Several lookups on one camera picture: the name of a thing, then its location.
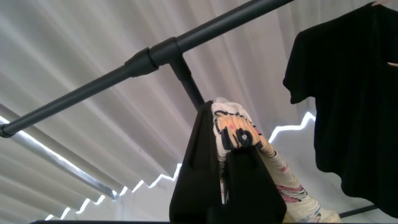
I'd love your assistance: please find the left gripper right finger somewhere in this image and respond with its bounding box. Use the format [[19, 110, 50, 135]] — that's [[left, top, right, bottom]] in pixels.
[[223, 145, 287, 223]]

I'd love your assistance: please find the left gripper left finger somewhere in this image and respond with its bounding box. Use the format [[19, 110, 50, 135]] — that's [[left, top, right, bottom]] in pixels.
[[169, 100, 226, 223]]

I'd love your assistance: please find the cream printed garment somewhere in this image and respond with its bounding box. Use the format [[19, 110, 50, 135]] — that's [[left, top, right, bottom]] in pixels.
[[210, 96, 342, 223]]

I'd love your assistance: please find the black t-shirt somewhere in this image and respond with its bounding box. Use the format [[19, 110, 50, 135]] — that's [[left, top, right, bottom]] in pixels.
[[282, 1, 398, 218]]

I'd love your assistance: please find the black clothes rack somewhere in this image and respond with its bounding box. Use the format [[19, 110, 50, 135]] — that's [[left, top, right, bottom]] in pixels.
[[0, 0, 379, 218]]

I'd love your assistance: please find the white curtain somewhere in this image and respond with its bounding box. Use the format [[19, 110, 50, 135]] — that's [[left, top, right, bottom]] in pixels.
[[0, 0, 398, 223]]

